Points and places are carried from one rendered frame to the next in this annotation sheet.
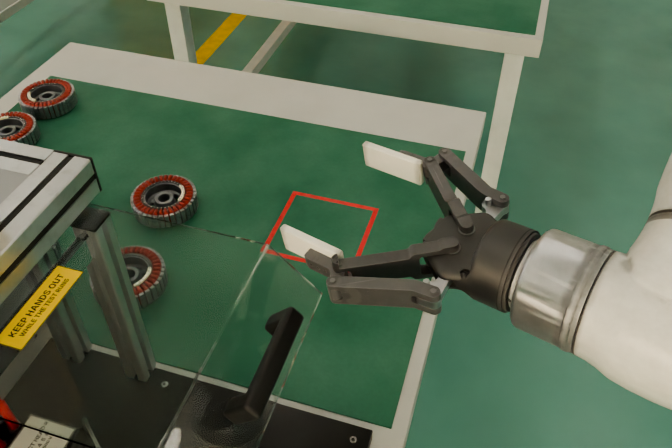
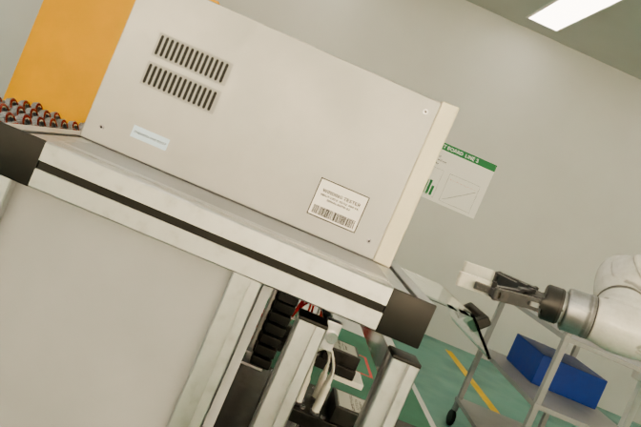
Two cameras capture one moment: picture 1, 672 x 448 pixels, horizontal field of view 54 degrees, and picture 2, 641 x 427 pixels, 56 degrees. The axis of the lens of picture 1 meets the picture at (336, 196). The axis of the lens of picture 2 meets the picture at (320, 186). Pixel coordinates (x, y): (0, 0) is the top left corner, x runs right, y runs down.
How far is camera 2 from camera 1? 105 cm
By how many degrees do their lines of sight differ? 44
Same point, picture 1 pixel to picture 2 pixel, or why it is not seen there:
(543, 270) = (579, 294)
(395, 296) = (522, 299)
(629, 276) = (609, 299)
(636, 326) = (619, 311)
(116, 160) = not seen: hidden behind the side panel
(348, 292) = (504, 294)
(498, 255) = (558, 291)
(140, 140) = not seen: hidden behind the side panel
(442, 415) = not seen: outside the picture
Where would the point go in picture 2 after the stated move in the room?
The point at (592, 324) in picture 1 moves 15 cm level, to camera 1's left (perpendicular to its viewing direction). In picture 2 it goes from (602, 312) to (547, 289)
